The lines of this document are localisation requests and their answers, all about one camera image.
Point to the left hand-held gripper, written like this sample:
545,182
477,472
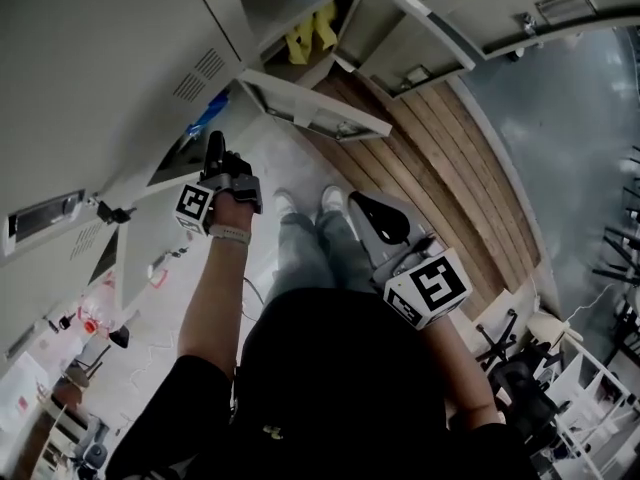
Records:
192,203

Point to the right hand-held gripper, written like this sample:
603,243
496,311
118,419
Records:
430,288

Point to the blue plastic bag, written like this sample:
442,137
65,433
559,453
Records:
210,110

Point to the grey metal locker cabinet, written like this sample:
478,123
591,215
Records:
100,68

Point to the yellow-green object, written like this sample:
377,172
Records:
310,33

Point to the person's right forearm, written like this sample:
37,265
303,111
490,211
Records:
460,368

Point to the person's left forearm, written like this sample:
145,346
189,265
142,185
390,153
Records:
215,293

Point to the open grey cabinet door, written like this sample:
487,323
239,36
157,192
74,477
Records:
475,13
160,228
400,43
300,103

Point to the person's left hand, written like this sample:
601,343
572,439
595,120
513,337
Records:
232,213

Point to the person's right leg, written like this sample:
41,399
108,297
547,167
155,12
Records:
345,253

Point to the person's leg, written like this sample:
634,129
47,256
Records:
295,258
345,253

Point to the person's right white shoe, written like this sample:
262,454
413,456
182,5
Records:
332,198

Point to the person's white shoe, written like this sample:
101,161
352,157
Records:
286,203
332,198

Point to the wooden plank platform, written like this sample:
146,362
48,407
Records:
425,168

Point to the beige wristwatch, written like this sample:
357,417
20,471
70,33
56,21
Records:
230,233

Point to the person's left white shoe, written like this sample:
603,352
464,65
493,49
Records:
286,203

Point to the person's left leg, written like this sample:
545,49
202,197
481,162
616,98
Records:
295,258

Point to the person's black shirt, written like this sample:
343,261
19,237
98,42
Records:
340,393

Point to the black office chair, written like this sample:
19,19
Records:
520,393

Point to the black kettle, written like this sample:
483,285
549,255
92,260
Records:
66,322

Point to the row of black chairs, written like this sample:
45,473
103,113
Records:
620,228

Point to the brown wooden chair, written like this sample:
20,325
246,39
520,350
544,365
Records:
75,375

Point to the white shelf unit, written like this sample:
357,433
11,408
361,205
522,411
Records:
600,398

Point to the white table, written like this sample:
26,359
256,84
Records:
25,383

